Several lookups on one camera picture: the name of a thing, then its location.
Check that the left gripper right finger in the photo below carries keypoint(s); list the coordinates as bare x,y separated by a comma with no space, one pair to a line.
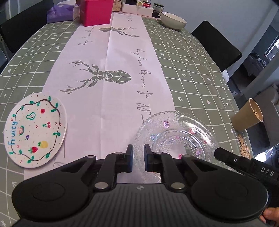
171,170

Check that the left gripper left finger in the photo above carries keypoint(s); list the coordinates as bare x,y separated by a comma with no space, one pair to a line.
111,166

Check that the glass plate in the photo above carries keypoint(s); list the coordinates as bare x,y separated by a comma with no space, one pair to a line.
176,134

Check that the white fruity painted plate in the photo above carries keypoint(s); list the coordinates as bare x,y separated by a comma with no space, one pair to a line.
35,130

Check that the person right hand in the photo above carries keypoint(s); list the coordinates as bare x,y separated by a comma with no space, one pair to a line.
271,214

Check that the brown paper cup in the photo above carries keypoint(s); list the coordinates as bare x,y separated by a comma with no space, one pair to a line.
249,115

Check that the green checked tablecloth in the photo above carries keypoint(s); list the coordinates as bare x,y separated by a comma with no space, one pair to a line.
110,79

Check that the right black chair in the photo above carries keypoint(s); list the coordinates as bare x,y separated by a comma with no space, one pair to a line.
221,51

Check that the black chair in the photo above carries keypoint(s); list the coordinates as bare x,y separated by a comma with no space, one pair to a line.
221,51
17,30

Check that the cream ceramic bowl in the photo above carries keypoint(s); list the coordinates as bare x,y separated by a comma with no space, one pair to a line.
172,21

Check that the pink box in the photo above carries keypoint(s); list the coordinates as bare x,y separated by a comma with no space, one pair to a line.
95,12

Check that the black lid jar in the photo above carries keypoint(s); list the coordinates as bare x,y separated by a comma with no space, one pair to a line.
157,10

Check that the white box set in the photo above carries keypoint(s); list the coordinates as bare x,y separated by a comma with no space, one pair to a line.
135,7

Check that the red label jar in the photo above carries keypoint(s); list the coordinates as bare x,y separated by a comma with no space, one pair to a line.
146,4

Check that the purple tissue box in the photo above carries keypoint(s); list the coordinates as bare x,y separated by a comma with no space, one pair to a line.
62,12

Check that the far left black chair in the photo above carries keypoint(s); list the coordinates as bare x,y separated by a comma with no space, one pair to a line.
17,30

